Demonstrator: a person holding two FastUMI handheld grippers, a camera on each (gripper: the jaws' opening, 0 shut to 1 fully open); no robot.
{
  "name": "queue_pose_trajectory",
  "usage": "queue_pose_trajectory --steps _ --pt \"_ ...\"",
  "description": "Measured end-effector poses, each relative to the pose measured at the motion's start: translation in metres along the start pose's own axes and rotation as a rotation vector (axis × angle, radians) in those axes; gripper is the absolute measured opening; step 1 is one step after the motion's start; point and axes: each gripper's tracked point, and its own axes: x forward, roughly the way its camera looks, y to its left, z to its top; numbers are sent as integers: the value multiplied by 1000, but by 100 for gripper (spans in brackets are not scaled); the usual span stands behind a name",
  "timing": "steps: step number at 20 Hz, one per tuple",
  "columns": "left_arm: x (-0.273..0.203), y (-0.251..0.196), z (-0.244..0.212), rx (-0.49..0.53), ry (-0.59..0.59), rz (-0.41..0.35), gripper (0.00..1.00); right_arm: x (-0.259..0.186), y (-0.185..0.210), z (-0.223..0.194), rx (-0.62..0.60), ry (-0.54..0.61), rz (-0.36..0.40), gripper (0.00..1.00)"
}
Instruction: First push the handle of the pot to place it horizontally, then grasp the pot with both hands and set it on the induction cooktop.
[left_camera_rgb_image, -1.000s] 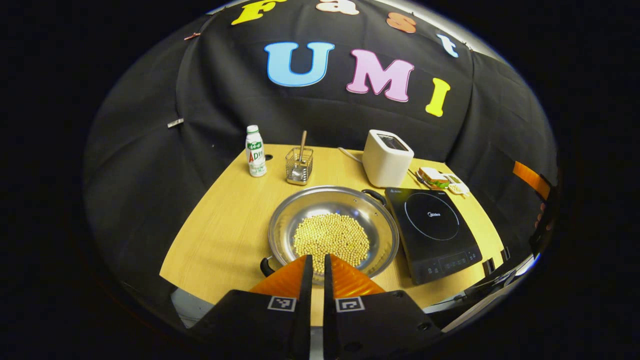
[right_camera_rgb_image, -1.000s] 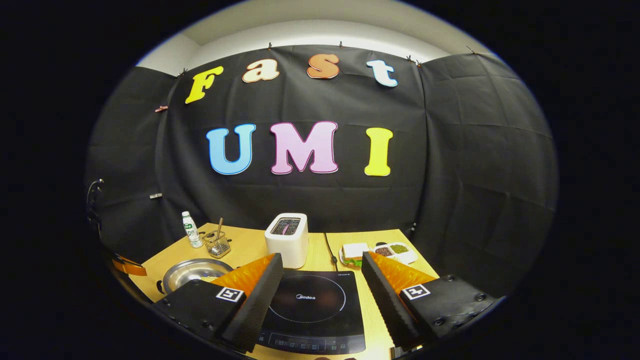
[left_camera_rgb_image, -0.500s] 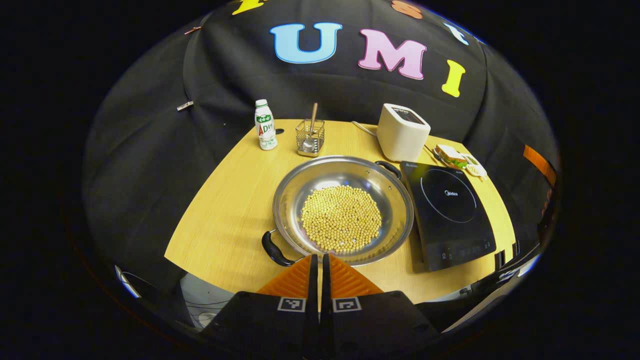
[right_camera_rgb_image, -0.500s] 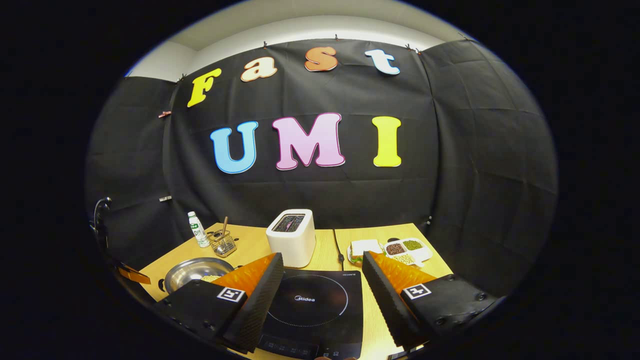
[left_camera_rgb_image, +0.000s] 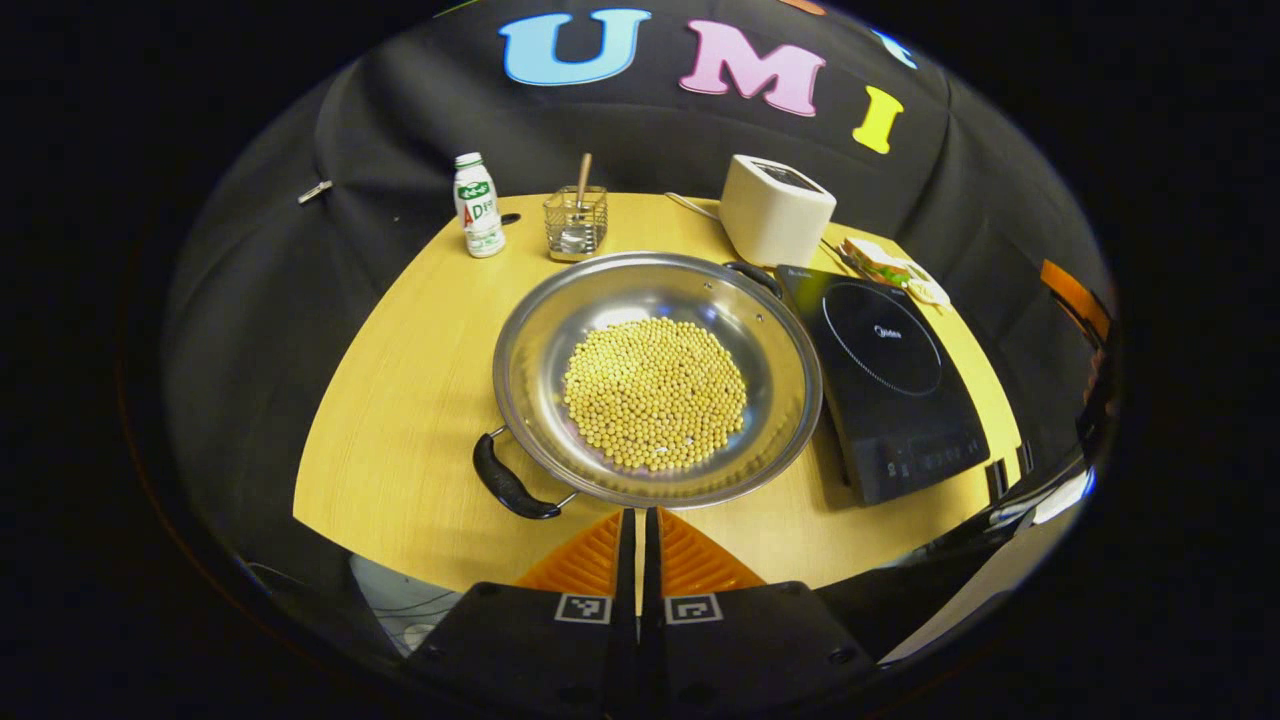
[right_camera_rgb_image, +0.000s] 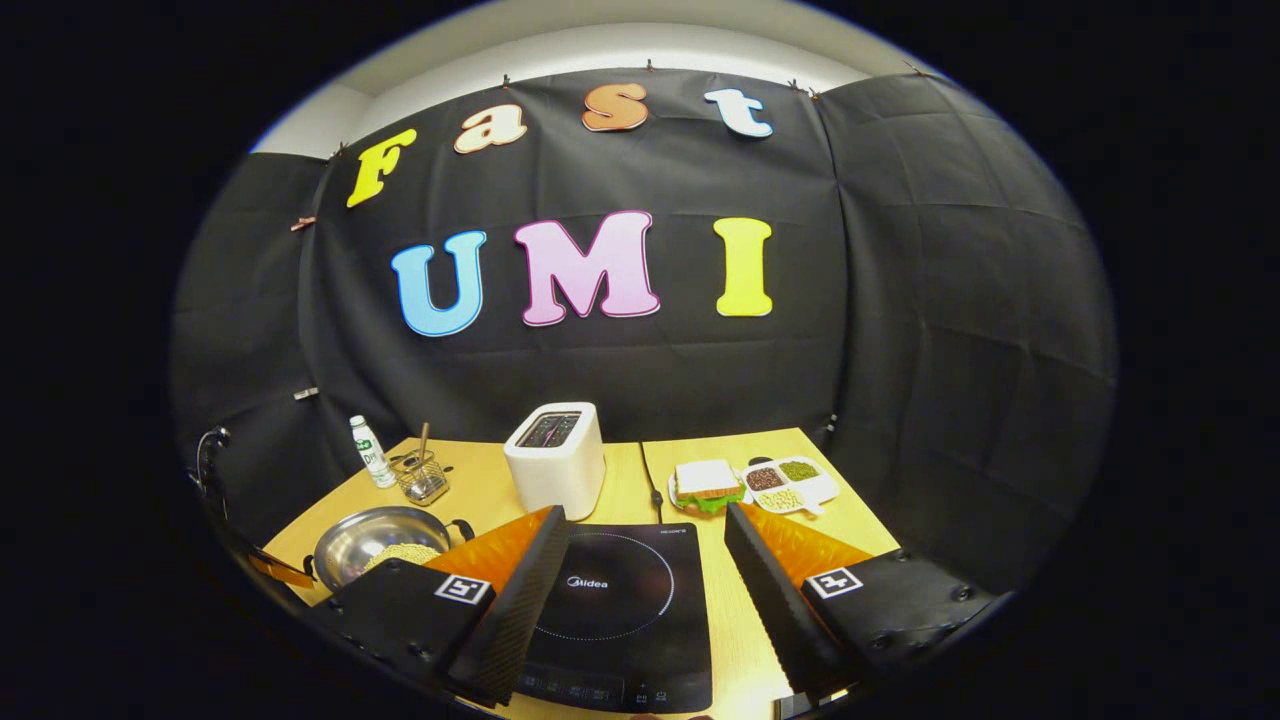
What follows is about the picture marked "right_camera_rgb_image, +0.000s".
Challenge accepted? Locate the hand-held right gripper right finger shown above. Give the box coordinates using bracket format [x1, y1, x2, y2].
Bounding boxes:
[724, 502, 1001, 701]

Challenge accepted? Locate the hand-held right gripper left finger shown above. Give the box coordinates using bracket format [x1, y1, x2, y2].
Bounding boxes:
[305, 505, 573, 706]

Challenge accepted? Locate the stainless steel pot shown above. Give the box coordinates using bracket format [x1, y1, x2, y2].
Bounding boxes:
[305, 505, 476, 593]

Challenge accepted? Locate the black induction cooktop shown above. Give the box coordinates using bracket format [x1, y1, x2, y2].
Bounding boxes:
[515, 522, 714, 714]

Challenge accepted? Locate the pile of yellow soybeans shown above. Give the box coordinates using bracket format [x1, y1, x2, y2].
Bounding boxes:
[362, 543, 441, 573]

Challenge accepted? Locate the white divided dish with beans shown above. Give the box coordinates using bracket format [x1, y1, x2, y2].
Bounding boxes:
[738, 456, 841, 516]

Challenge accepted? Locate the white drink bottle green label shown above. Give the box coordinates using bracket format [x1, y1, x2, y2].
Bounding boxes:
[349, 415, 397, 489]

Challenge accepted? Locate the sandwich with lettuce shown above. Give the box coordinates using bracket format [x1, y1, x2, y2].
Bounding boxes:
[674, 459, 746, 514]

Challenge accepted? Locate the white toaster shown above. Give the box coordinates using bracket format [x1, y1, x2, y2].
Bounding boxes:
[503, 402, 607, 521]

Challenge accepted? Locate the black backdrop cloth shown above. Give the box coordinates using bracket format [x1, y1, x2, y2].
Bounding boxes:
[170, 68, 1118, 591]

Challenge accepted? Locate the metal wire basket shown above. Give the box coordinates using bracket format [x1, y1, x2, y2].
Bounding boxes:
[392, 450, 451, 506]

